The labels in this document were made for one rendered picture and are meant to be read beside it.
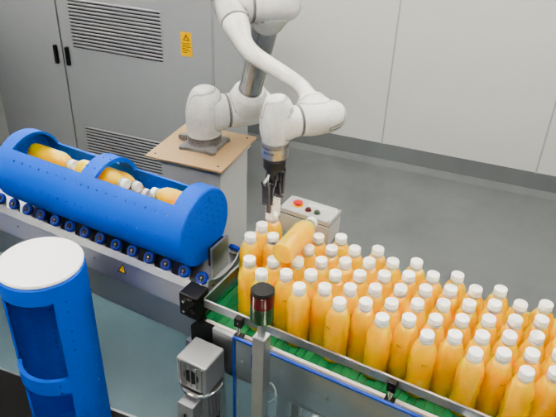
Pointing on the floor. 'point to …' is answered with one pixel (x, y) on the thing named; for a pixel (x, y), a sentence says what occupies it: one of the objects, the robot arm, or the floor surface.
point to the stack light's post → (260, 375)
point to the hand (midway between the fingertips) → (272, 208)
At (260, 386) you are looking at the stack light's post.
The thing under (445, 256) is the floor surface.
